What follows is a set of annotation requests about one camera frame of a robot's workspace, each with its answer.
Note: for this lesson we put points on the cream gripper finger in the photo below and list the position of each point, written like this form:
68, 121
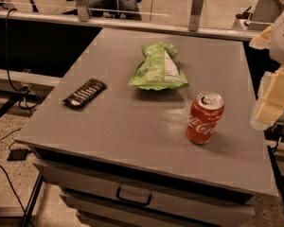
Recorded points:
262, 40
270, 103

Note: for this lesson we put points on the red coke can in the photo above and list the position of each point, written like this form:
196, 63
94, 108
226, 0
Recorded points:
205, 112

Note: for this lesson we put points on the green chip bag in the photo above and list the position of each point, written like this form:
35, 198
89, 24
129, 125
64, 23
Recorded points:
158, 71

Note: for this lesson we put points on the grey cabinet drawer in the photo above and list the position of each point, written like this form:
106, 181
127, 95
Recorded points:
97, 213
104, 199

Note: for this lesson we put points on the dark chocolate bar wrapper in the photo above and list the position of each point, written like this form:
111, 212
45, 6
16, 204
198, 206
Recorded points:
85, 93

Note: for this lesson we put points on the lower grey cabinet drawer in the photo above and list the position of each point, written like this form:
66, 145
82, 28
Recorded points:
97, 213

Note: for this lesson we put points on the black power adapter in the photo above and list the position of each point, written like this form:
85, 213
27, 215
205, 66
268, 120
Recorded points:
17, 154

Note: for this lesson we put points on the metal guard rail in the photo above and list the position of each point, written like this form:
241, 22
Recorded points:
204, 32

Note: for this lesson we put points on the right metal rail bracket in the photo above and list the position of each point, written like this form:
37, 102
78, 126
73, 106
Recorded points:
195, 15

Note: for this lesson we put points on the metal rail bracket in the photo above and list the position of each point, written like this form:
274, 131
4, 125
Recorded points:
82, 9
195, 15

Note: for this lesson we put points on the black drawer handle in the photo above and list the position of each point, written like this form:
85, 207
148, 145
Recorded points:
137, 197

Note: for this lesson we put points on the left metal rail bracket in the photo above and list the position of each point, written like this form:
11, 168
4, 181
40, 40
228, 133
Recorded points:
82, 9

